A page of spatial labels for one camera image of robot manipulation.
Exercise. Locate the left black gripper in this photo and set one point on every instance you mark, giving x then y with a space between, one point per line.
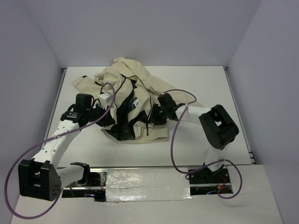
107 120

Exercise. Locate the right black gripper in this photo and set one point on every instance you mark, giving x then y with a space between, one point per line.
155 116

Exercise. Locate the beige jacket black lining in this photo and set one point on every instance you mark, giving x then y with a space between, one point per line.
136 93

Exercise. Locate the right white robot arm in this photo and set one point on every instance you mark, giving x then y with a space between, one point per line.
219 128

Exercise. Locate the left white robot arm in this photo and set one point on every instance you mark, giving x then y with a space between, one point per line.
40 176

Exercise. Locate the silver tape sheet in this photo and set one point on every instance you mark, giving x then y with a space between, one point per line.
146 184

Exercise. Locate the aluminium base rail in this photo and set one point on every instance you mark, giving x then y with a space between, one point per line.
199 185

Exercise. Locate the right table edge rail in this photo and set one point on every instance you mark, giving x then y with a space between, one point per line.
252 159

